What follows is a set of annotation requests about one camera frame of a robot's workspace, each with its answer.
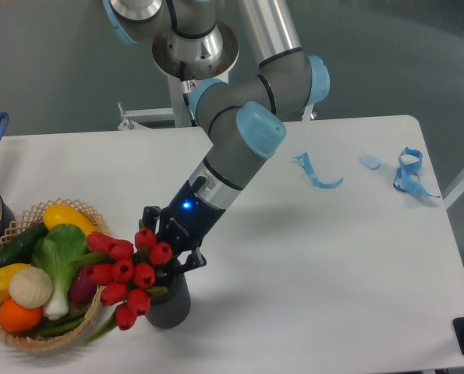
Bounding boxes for yellow squash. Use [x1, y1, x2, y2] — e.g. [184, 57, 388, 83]
[43, 203, 97, 236]

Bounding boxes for black cable on pedestal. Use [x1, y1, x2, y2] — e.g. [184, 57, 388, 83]
[179, 61, 199, 128]

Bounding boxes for purple sweet potato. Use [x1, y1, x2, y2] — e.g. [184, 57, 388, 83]
[69, 266, 97, 305]

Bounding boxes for dark grey ribbed vase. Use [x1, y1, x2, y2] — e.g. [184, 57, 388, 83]
[146, 273, 191, 329]

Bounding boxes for green bean pods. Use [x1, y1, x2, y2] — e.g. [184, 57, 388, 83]
[37, 309, 87, 338]

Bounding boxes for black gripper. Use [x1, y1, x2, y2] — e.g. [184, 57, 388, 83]
[141, 179, 225, 286]

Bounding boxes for dark green cucumber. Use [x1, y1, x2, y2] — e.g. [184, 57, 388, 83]
[0, 222, 48, 268]

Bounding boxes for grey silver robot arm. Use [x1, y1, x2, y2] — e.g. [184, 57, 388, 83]
[103, 1, 330, 285]

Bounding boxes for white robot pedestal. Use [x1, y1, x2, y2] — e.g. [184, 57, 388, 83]
[166, 76, 200, 128]

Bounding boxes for yellow bell pepper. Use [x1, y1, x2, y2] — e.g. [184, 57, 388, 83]
[0, 263, 31, 302]

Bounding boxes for tangled blue tape strip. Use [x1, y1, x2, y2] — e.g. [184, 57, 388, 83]
[392, 147, 441, 199]

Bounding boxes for cream white garlic bulb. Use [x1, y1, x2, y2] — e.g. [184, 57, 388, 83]
[9, 266, 53, 309]

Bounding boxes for orange fruit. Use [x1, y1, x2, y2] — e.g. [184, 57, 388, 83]
[0, 298, 43, 333]

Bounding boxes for small pale blue cap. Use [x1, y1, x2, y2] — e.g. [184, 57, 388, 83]
[360, 154, 381, 171]

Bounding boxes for curved blue tape strip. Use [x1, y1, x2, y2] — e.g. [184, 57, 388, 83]
[292, 152, 344, 189]

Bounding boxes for woven bamboo basket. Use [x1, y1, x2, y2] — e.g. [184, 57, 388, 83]
[0, 198, 110, 352]

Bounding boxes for green bok choy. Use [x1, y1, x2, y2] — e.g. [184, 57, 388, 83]
[31, 224, 88, 320]

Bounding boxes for red tulip bouquet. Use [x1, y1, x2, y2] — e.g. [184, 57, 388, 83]
[77, 226, 173, 344]

